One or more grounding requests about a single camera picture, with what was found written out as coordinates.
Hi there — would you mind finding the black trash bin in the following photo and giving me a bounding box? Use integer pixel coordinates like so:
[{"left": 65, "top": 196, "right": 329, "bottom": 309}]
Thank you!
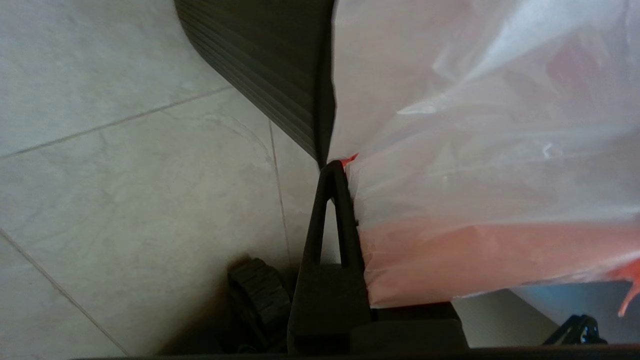
[{"left": 174, "top": 0, "right": 337, "bottom": 168}]

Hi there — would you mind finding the white trash bag red cartoon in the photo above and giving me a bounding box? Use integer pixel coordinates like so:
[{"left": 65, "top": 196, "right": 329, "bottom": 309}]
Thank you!
[{"left": 327, "top": 0, "right": 640, "bottom": 318}]

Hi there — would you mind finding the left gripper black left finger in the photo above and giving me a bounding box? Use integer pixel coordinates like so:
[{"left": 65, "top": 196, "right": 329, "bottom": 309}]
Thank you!
[{"left": 287, "top": 160, "right": 373, "bottom": 353}]

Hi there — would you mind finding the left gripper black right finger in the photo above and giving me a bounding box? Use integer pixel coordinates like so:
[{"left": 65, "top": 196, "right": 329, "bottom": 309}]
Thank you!
[{"left": 350, "top": 302, "right": 468, "bottom": 353}]

